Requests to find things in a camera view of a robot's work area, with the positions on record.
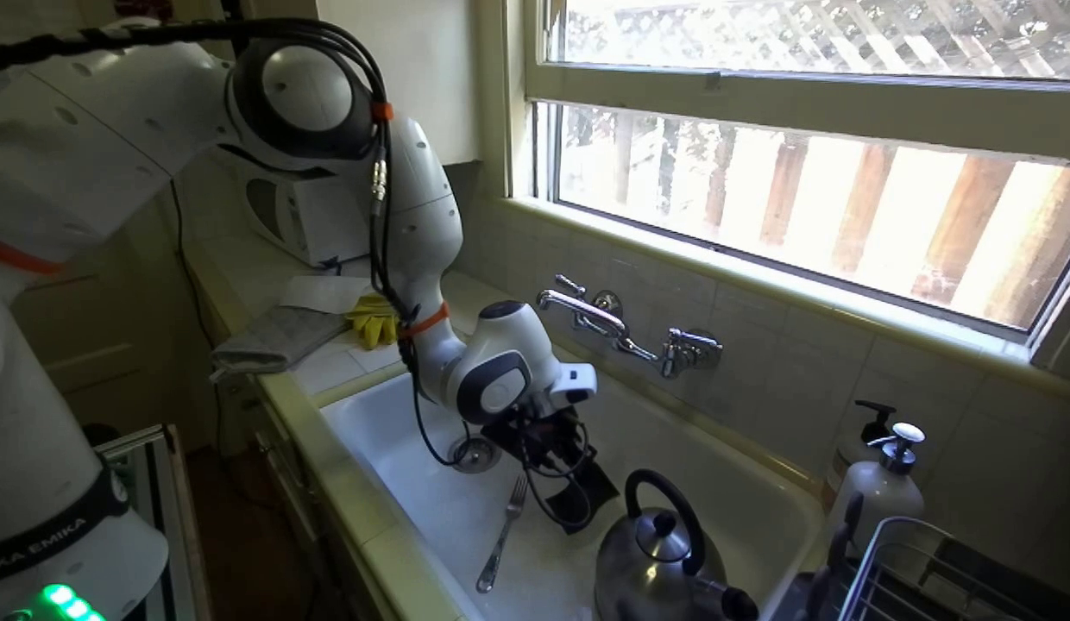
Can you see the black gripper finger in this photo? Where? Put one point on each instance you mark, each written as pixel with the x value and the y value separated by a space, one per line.
pixel 572 476
pixel 537 476

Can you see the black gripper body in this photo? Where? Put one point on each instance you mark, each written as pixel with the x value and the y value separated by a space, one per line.
pixel 522 431

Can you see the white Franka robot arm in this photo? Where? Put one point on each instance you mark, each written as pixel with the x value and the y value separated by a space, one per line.
pixel 89 150

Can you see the metal sink drain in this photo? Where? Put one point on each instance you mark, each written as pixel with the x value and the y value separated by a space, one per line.
pixel 472 453

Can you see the metal fork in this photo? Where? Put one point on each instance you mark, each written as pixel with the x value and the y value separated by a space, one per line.
pixel 502 539

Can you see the white kitchen sink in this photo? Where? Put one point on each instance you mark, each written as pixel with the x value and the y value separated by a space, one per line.
pixel 442 504

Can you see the stainless steel kettle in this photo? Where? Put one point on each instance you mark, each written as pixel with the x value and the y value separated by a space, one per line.
pixel 660 570

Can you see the yellow rubber glove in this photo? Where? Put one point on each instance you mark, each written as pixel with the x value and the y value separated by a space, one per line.
pixel 374 321

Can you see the grey folded cloth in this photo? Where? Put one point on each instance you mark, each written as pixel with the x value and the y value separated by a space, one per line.
pixel 279 340

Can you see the white pump soap bottle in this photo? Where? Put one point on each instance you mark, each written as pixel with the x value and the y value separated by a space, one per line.
pixel 875 501

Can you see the large kitchen window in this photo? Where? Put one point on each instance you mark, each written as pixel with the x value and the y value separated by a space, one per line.
pixel 812 194

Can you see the chrome wall faucet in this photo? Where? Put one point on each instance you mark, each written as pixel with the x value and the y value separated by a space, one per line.
pixel 624 328

